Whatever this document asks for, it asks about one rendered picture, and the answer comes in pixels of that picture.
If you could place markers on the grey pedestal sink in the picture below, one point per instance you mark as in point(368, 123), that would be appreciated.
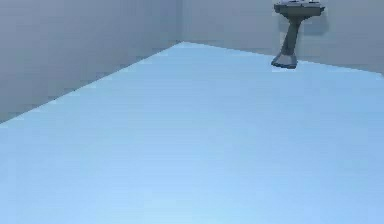
point(291, 36)

